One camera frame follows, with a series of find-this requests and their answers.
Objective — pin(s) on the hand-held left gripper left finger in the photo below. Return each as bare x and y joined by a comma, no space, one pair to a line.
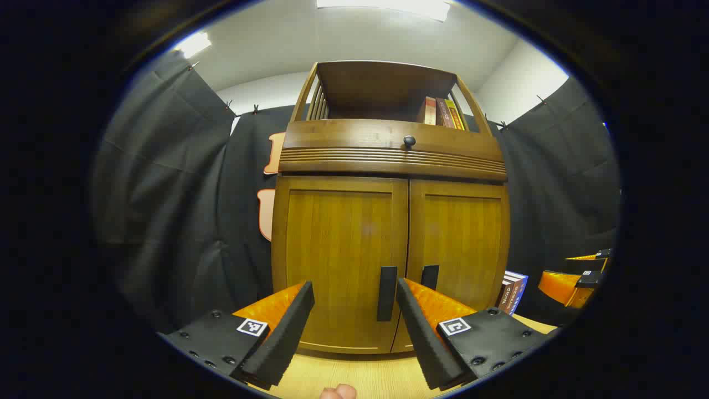
288,332

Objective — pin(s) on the large ceiling light panel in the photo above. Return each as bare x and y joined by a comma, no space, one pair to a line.
388,6

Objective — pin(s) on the small ceiling light panel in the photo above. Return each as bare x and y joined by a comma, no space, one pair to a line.
194,44

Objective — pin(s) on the brown book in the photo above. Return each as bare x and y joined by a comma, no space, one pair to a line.
504,293

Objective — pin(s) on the blue and white book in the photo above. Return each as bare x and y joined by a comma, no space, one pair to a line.
518,291

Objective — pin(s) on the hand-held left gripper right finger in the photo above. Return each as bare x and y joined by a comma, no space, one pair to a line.
418,338

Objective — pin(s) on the black round drawer knob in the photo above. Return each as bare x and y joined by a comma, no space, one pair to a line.
409,141

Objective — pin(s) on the wooden drawer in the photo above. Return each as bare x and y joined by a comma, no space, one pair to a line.
354,141

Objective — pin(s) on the black backdrop cloth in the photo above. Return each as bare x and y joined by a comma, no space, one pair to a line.
166,194

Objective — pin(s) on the dark red book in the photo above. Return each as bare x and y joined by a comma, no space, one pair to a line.
444,113

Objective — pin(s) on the wooden double-door shoe cabinet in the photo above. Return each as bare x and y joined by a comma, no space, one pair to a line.
388,166

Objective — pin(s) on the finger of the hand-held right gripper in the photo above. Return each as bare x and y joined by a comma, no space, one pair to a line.
584,265
559,287

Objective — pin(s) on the wooden shoe cabinet door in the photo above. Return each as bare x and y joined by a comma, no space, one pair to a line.
338,249
465,238

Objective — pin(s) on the yellow book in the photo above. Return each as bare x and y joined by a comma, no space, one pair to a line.
455,115

